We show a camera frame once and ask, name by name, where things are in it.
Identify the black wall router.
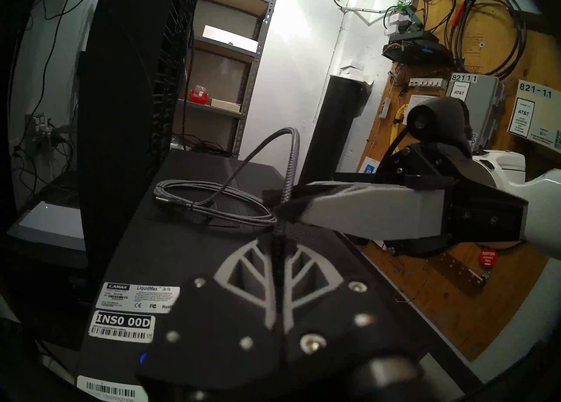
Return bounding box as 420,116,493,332
382,31,452,66

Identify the flat tan box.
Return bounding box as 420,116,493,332
210,98,242,113

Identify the black wall cable bundle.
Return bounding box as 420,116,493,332
440,0,529,77

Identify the white label sheet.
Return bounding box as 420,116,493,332
407,94,448,115

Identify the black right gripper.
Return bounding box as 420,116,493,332
263,142,529,258

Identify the black server rack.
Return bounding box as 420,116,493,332
0,0,209,292

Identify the white junction box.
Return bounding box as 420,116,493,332
385,0,423,34

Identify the perforated metal strip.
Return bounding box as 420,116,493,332
432,250,489,292

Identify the plywood backboard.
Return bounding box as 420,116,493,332
346,0,561,362

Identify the small white boxes stack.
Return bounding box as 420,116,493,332
340,64,373,86

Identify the grey braided USB cable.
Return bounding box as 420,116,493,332
153,127,301,283

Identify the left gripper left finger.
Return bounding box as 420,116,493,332
213,238,278,328

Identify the white flat box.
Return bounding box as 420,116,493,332
202,24,259,53

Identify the grey metal shelf unit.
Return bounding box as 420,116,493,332
173,0,277,161

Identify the wall power outlet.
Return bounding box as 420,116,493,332
26,114,55,152

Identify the black cable coil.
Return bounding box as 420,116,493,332
184,140,233,158

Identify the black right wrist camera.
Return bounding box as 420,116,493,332
405,98,475,157

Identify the black workstation tower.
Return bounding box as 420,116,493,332
75,149,483,402

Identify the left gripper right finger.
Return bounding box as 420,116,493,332
283,245,345,335

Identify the cream AT&T utility box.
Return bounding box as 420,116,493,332
508,79,561,152

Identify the grey AT&T utility box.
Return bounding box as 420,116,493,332
446,73,504,152

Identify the tall black cylinder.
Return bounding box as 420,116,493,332
298,75,366,187

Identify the grey flat device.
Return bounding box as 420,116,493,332
7,202,86,253

